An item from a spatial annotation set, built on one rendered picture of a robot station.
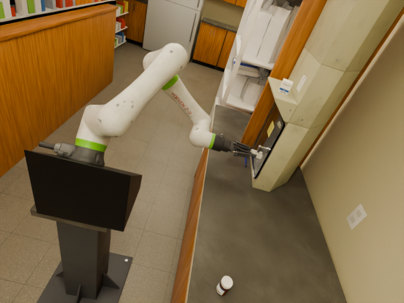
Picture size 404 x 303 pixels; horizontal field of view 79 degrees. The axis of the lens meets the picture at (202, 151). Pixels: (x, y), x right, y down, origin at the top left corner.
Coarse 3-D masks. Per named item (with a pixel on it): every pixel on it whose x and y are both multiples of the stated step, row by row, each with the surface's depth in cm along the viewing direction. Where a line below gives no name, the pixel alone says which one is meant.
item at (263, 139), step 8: (272, 112) 149; (280, 120) 131; (264, 128) 157; (280, 128) 128; (264, 136) 152; (272, 136) 136; (256, 144) 164; (264, 144) 147; (272, 144) 132; (264, 152) 143; (256, 160) 154; (264, 160) 139; (256, 168) 149; (256, 176) 146
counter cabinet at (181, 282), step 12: (204, 156) 223; (204, 168) 192; (192, 192) 242; (192, 204) 206; (192, 216) 180; (192, 228) 159; (192, 240) 143; (180, 252) 192; (180, 264) 170; (180, 276) 151; (180, 288) 136; (180, 300) 124
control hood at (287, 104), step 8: (272, 80) 138; (280, 80) 142; (272, 88) 127; (280, 96) 120; (288, 96) 123; (280, 104) 118; (288, 104) 117; (296, 104) 117; (280, 112) 120; (288, 112) 120; (288, 120) 122
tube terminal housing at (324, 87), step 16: (304, 48) 130; (304, 64) 123; (320, 64) 106; (320, 80) 109; (336, 80) 108; (352, 80) 119; (304, 96) 114; (320, 96) 113; (336, 96) 119; (304, 112) 119; (320, 112) 119; (288, 128) 124; (304, 128) 123; (320, 128) 135; (288, 144) 130; (304, 144) 135; (272, 160) 137; (288, 160) 136; (272, 176) 143; (288, 176) 156
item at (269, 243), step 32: (224, 128) 198; (224, 160) 164; (224, 192) 140; (256, 192) 147; (288, 192) 155; (224, 224) 122; (256, 224) 128; (288, 224) 134; (192, 256) 106; (224, 256) 108; (256, 256) 113; (288, 256) 117; (320, 256) 122; (192, 288) 94; (256, 288) 101; (288, 288) 104; (320, 288) 109
